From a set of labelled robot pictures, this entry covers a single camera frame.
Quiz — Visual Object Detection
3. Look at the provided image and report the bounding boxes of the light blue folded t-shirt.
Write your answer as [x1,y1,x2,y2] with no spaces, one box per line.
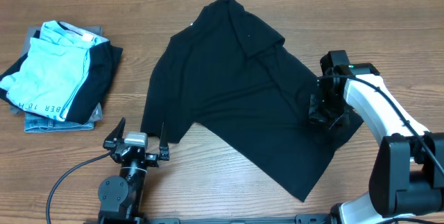
[1,20,110,123]

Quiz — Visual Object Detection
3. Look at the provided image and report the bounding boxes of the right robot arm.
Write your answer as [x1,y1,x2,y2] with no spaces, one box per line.
[295,50,443,223]

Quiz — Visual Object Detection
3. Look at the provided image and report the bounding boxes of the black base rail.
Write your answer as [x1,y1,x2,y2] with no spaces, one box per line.
[83,212,393,224]

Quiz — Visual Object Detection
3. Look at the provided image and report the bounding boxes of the grey folded garment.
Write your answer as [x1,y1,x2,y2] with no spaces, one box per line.
[1,26,103,121]

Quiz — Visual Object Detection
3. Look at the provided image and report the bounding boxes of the black t-shirt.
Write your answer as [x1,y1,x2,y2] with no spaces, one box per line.
[140,0,363,200]

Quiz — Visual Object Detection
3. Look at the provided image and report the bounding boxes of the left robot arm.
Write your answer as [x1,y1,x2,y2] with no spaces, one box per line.
[98,118,170,223]

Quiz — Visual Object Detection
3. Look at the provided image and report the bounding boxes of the folded blue jeans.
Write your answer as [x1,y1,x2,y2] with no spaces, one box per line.
[24,113,95,133]

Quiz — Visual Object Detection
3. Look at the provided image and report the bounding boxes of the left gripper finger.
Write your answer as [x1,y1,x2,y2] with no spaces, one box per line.
[159,123,169,153]
[105,117,126,141]

